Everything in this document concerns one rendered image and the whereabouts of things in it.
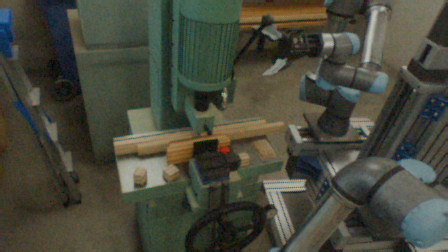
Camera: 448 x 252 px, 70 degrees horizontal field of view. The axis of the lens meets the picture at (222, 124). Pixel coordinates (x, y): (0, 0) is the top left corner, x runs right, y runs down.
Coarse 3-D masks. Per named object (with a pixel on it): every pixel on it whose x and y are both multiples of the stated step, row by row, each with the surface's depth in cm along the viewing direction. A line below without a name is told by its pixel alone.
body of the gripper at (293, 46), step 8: (288, 32) 95; (296, 32) 97; (304, 32) 95; (288, 40) 95; (296, 40) 96; (304, 40) 95; (312, 40) 96; (320, 40) 97; (280, 48) 99; (288, 48) 96; (296, 48) 93; (304, 48) 95; (312, 48) 98; (320, 48) 99; (280, 56) 100; (288, 56) 97; (296, 56) 98; (312, 56) 101
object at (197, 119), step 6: (186, 96) 119; (192, 96) 120; (186, 102) 119; (192, 102) 117; (186, 108) 120; (192, 108) 114; (210, 108) 115; (186, 114) 121; (192, 114) 113; (198, 114) 111; (204, 114) 112; (210, 114) 112; (192, 120) 114; (198, 120) 110; (204, 120) 111; (210, 120) 112; (192, 126) 115; (198, 126) 112; (204, 126) 113; (210, 126) 114; (198, 132) 114
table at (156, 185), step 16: (240, 144) 127; (272, 144) 130; (128, 160) 114; (144, 160) 115; (160, 160) 116; (256, 160) 121; (272, 160) 122; (128, 176) 108; (160, 176) 110; (240, 176) 120; (128, 192) 104; (144, 192) 106; (160, 192) 109; (176, 192) 112; (192, 192) 110; (240, 192) 112; (192, 208) 106; (208, 208) 108
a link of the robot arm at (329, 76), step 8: (320, 64) 110; (328, 64) 106; (336, 64) 105; (344, 64) 107; (320, 72) 110; (328, 72) 108; (336, 72) 107; (344, 72) 107; (352, 72) 106; (320, 80) 111; (328, 80) 109; (336, 80) 108; (344, 80) 107; (328, 88) 111
